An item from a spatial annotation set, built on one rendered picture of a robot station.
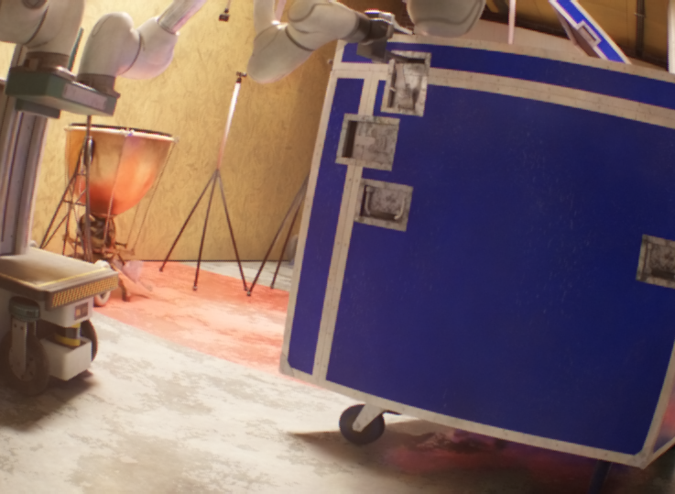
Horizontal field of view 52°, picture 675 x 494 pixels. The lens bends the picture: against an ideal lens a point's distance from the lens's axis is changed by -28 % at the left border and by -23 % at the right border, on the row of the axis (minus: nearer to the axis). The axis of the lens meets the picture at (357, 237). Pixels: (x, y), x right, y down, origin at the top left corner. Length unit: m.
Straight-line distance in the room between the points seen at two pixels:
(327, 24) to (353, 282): 0.66
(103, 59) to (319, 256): 0.87
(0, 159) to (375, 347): 1.15
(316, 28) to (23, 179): 0.99
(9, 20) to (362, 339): 1.30
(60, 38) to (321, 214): 0.96
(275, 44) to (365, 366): 0.79
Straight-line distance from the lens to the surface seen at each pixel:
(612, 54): 3.49
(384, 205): 2.14
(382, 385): 2.10
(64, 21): 1.91
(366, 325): 2.13
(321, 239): 2.23
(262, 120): 7.10
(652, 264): 1.75
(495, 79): 1.99
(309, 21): 1.88
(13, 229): 2.34
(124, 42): 2.37
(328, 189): 2.23
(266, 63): 1.98
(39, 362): 1.94
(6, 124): 2.08
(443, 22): 1.12
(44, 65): 1.89
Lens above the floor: 0.63
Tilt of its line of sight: 2 degrees down
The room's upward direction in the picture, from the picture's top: 10 degrees clockwise
